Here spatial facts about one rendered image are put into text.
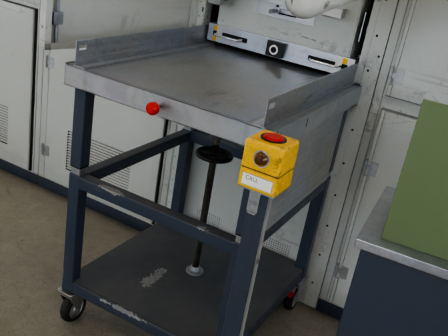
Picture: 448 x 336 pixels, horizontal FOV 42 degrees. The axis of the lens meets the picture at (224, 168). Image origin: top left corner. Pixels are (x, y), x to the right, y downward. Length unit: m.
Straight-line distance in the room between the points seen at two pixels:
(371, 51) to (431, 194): 0.87
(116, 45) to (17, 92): 1.13
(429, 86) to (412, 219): 0.79
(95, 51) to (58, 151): 1.09
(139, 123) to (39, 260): 0.64
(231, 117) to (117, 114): 1.11
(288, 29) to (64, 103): 1.06
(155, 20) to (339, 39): 0.62
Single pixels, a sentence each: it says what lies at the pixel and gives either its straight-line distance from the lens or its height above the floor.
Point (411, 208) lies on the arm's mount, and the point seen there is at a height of 0.83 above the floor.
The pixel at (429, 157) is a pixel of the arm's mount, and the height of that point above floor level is 0.93.
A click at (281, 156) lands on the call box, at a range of 1.06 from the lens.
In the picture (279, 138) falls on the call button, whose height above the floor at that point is 0.91.
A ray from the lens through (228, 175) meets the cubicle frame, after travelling 2.21.
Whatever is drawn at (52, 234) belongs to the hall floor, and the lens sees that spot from 2.47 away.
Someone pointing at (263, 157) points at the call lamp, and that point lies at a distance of 1.07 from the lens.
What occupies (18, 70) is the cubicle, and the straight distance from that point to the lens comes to 2.75.
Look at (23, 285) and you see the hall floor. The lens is 2.18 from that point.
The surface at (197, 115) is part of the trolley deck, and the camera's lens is 1.40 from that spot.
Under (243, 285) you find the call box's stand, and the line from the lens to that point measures 1.23.
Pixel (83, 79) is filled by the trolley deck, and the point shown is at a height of 0.82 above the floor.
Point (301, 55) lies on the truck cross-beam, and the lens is 1.98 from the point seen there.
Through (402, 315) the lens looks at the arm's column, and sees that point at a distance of 1.21.
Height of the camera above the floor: 1.26
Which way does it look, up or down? 22 degrees down
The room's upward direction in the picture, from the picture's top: 10 degrees clockwise
